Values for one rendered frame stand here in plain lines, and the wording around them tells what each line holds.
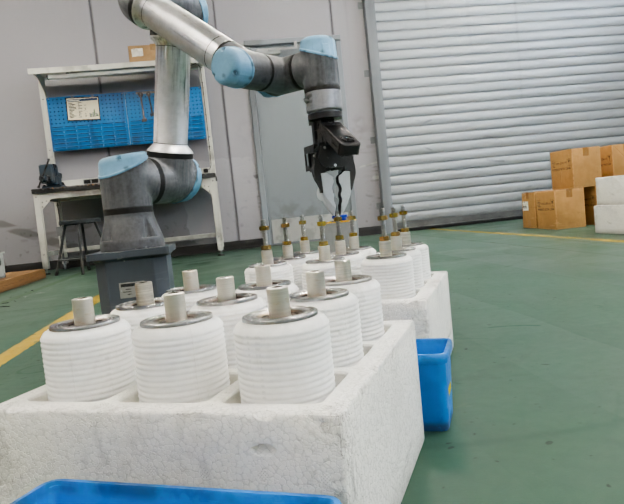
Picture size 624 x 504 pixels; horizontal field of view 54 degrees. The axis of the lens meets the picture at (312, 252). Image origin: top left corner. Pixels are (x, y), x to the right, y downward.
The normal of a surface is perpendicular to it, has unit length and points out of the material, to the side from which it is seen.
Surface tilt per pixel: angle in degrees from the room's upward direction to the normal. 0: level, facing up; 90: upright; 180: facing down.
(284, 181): 90
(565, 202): 90
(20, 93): 90
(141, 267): 90
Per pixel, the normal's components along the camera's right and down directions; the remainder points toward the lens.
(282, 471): -0.32, 0.10
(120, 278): 0.13, 0.06
